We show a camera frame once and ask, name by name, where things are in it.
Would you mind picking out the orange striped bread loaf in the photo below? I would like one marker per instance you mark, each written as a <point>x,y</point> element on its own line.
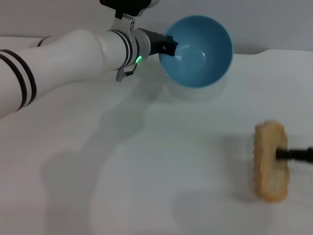
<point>266,166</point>

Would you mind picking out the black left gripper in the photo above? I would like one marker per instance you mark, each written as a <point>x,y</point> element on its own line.
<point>154,41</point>

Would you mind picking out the silver left camera bracket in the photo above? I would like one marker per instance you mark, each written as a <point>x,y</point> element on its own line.
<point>123,25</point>

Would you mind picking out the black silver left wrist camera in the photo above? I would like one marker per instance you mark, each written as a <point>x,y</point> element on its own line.
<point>127,6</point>

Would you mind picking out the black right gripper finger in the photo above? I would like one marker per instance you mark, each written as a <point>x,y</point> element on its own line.
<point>296,154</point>

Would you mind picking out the blue bowl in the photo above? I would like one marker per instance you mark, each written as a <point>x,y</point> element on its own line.
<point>195,61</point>

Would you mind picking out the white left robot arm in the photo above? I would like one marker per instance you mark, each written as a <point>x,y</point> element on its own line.
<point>66,58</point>

